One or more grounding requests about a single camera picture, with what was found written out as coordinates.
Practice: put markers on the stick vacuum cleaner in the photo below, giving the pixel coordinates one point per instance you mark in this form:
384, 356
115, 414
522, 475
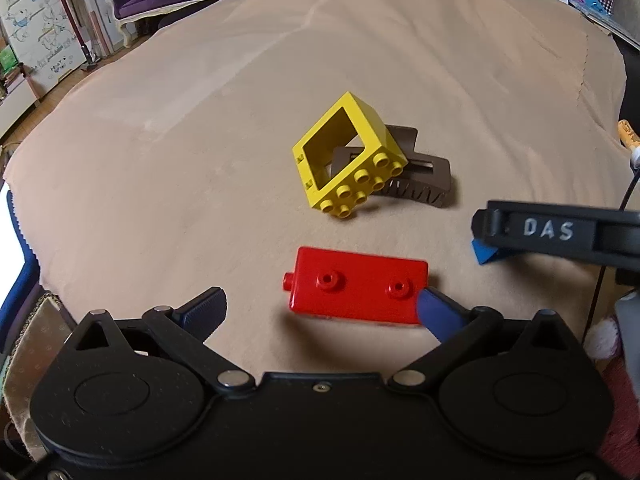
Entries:
82, 45

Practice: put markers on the white cabinet with drawings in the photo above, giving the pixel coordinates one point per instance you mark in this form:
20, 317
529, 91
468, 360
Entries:
35, 35

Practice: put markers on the brown hair claw clip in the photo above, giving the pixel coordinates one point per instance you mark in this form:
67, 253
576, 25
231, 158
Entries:
430, 180

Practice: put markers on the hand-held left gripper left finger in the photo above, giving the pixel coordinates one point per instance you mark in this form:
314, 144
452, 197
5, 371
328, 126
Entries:
205, 310

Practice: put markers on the purple sofa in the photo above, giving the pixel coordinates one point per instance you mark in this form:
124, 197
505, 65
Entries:
150, 0

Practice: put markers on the beige blanket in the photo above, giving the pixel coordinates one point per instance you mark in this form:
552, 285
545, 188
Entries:
175, 160

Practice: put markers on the folded blue cloth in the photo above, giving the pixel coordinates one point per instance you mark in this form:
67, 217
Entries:
20, 280

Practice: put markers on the low white cabinet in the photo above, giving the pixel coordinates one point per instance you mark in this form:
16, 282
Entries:
15, 110

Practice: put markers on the woven basket with floral liner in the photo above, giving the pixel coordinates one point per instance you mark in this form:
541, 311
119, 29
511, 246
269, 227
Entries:
35, 360

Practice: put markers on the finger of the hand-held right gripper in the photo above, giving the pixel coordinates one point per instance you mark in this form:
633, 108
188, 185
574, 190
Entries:
486, 255
600, 237

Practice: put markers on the person's fuzzy pink clothing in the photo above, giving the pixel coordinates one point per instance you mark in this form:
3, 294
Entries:
622, 410

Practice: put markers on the yellow window frame block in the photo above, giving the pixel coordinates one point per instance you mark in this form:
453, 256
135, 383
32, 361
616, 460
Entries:
372, 170

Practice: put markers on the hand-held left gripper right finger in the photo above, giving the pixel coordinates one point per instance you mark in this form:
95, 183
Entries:
440, 315

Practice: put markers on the long red building block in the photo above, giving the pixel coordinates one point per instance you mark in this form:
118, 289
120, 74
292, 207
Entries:
360, 305

